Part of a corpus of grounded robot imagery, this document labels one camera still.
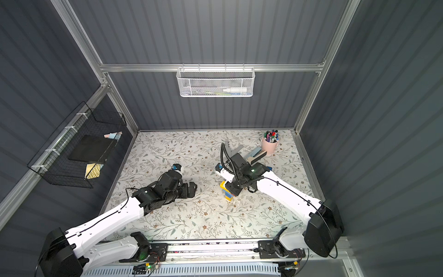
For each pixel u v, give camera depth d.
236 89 0.93
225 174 0.70
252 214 0.85
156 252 0.73
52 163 0.62
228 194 0.83
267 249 0.73
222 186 0.79
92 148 0.74
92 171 0.60
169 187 0.60
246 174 0.56
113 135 0.83
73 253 0.39
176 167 0.72
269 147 1.03
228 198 0.88
